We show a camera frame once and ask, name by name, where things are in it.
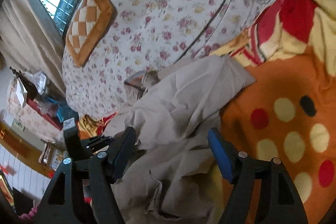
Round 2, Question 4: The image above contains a blue plastic bag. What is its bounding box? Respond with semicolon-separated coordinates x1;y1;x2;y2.
44;96;79;123

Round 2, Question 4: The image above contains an orange checkered plush cushion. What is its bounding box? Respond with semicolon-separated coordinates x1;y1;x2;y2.
66;0;114;67

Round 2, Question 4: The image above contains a clear plastic bag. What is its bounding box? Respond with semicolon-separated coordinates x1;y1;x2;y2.
25;71;49;95

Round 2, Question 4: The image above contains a white floral quilt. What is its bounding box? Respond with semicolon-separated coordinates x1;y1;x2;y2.
63;0;275;119

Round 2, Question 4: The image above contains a beige zip-up jacket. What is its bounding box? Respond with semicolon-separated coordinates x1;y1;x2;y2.
107;56;255;223

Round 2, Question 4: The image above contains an orange red dotted blanket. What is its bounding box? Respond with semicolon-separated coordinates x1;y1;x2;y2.
208;0;335;223

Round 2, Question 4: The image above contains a beige curtain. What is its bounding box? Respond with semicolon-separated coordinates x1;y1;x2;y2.
1;0;66;95

